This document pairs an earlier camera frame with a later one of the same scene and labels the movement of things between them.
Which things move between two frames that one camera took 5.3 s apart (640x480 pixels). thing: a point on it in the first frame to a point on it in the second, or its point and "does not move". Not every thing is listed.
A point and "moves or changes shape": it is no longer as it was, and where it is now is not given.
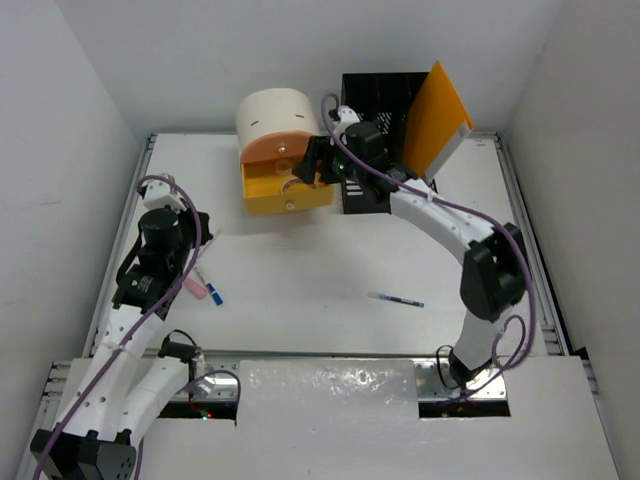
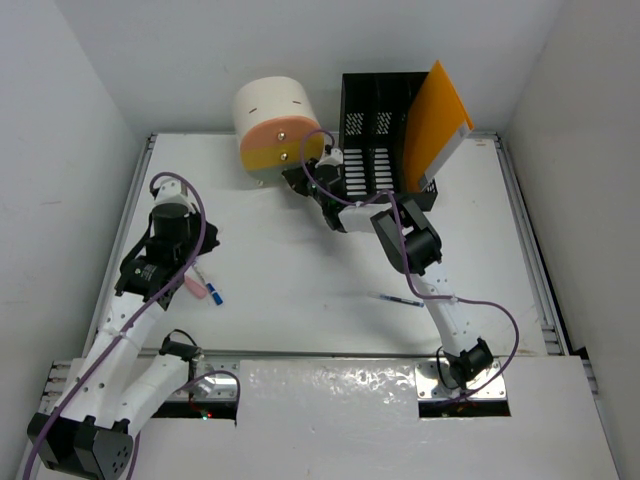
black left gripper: [185, 217] does not move
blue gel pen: [396, 299] does not move
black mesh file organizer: [383, 98] does not move
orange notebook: [437, 123] does not move
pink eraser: [197, 290] does not move
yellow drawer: [271, 187] to [285, 156]
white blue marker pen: [215, 294] does not move
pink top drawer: [268, 146] to [276, 131]
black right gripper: [307, 167] to [298, 178]
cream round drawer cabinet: [274, 110] moves or changes shape
